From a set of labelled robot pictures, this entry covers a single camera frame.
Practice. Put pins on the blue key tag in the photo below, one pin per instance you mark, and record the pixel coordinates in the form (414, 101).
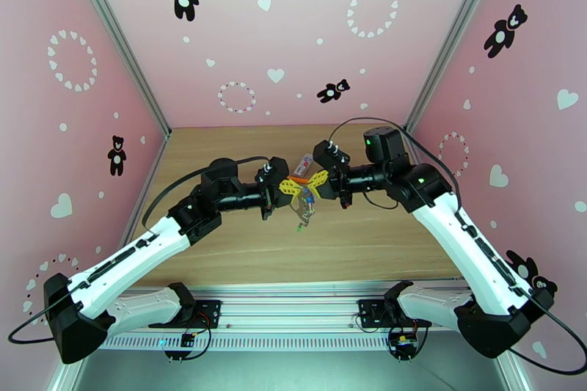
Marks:
(309, 197)

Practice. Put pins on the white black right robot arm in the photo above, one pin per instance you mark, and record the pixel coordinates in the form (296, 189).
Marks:
(467, 247)

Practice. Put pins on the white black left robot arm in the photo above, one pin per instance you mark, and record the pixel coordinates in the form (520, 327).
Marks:
(137, 256)

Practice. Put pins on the small black circuit board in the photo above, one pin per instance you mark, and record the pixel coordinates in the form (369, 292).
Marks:
(187, 340)
(403, 341)

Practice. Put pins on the aluminium table edge rail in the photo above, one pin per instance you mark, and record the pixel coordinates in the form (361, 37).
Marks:
(155, 160)

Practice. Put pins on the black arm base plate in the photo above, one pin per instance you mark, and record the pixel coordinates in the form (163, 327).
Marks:
(210, 311)
(369, 309)

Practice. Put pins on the wide aluminium base rail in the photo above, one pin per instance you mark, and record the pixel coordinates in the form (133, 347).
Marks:
(284, 311)

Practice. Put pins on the aluminium corner post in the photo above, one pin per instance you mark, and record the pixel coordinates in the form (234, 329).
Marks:
(120, 41)
(453, 36)

